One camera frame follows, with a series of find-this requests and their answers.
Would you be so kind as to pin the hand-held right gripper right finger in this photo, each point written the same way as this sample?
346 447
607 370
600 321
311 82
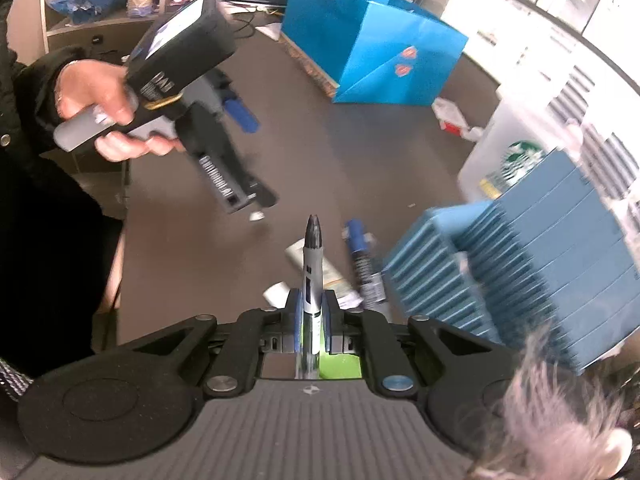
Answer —
330 320

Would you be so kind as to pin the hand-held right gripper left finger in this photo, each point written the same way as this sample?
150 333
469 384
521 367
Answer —
295 317

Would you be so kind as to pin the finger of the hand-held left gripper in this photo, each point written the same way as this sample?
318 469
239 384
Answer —
262 197
242 115

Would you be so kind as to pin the white printed lighter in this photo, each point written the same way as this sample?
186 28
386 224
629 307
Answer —
334 272

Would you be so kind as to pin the grey pen with black tip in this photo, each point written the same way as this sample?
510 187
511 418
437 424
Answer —
310 270

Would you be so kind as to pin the blue ribbed organizer rack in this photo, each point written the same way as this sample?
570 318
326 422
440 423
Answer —
540 240

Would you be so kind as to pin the person's left forearm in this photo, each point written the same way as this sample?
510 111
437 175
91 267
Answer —
35 85

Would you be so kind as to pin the person's left hand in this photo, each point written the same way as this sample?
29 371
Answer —
92 85

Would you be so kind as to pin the brown woven tray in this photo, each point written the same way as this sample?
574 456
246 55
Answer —
312 67

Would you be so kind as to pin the white paper sheet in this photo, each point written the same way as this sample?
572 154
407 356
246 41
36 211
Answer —
270 31

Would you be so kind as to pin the beige shelf unit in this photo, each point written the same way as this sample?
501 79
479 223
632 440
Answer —
52 30

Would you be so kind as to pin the blue paper bag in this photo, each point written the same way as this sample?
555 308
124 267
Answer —
360 35

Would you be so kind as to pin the red white crumpled packet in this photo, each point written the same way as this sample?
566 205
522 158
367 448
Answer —
452 122

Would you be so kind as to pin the person's black jacket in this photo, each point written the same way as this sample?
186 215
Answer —
45 240

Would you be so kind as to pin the white bag with green logo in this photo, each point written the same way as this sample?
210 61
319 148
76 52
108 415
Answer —
492 160

